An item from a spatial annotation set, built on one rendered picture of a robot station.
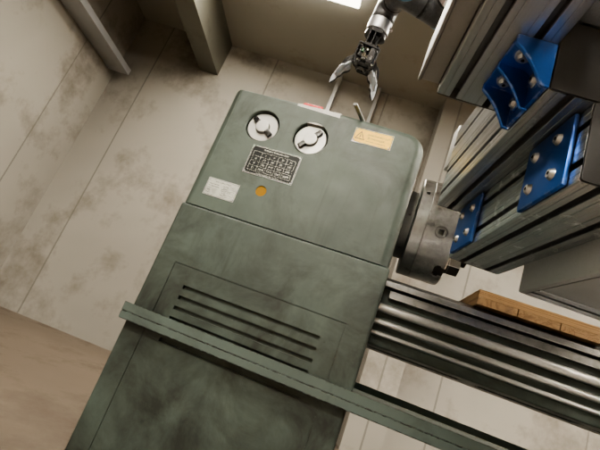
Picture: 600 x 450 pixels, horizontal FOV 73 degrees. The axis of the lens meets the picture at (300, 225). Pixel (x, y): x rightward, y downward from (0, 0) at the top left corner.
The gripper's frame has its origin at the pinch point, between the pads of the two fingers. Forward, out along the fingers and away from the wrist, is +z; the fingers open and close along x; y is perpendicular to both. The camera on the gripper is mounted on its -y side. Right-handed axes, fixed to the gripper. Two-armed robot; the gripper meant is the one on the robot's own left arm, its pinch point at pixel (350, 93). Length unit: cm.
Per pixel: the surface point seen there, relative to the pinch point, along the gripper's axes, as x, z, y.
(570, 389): 79, 56, 33
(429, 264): 42, 42, 14
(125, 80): -231, -19, -279
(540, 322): 68, 44, 30
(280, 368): 14, 78, 39
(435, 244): 40, 36, 17
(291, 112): -12.5, 17.4, 14.1
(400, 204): 25.4, 30.7, 25.6
